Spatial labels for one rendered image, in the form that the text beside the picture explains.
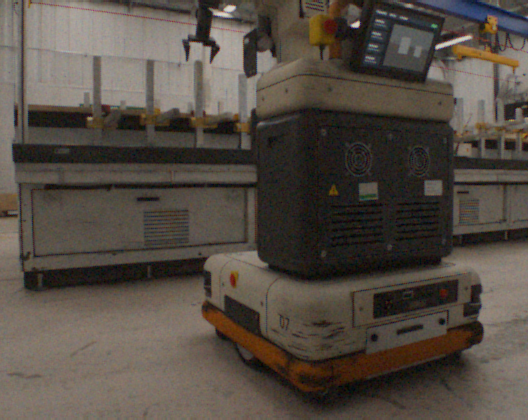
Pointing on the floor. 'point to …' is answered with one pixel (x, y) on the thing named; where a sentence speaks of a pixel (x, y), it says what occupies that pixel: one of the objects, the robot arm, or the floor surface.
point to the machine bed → (196, 210)
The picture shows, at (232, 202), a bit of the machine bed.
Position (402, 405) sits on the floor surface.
